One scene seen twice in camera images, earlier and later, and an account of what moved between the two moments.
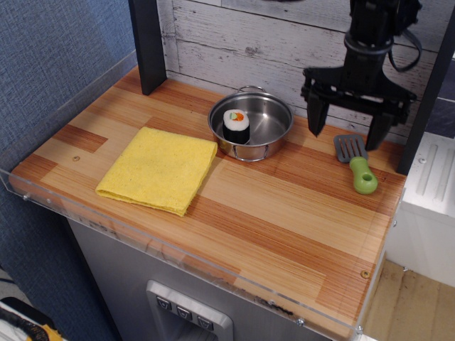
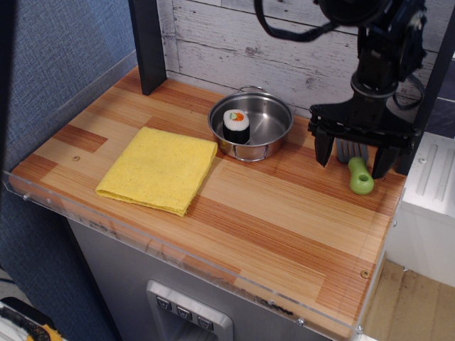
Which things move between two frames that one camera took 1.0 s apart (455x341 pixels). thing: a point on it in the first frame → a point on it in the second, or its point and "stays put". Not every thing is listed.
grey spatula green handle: x=350 y=148 stays put
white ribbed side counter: x=421 y=239 stays put
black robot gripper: x=360 y=84 → x=362 y=118
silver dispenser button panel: x=175 y=316 stays put
